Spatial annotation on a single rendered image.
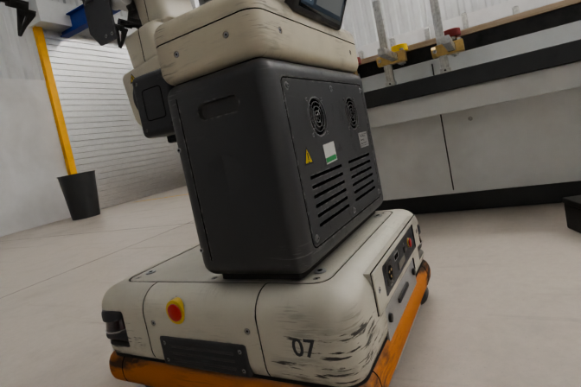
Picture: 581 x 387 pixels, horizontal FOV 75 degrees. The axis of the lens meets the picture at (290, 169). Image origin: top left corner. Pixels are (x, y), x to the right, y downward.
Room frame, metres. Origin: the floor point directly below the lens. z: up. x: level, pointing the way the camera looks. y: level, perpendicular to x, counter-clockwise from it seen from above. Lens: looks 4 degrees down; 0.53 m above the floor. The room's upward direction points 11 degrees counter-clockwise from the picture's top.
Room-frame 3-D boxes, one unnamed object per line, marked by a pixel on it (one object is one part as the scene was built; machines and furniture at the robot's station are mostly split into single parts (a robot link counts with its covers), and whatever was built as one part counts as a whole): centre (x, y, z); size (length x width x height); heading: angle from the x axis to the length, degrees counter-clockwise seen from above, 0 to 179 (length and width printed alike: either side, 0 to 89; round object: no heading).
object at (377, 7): (1.87, -0.56, 0.88); 0.04 x 0.04 x 0.48; 61
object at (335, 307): (1.00, 0.09, 0.16); 0.67 x 0.64 x 0.25; 60
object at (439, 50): (1.74, -0.80, 0.80); 0.14 x 0.06 x 0.05; 61
